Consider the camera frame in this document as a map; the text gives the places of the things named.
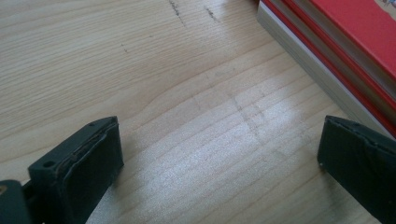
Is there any white book with green leaf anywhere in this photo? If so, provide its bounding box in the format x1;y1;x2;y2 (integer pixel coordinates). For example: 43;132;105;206
256;1;395;139

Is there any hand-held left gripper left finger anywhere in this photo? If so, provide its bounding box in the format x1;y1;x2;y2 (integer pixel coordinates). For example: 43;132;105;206
27;116;125;224

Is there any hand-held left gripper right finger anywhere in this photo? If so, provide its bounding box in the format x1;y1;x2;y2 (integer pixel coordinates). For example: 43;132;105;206
317;115;396;224

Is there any red hardcover book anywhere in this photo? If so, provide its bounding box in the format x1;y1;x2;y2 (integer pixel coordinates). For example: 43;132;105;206
279;0;396;108
262;0;396;135

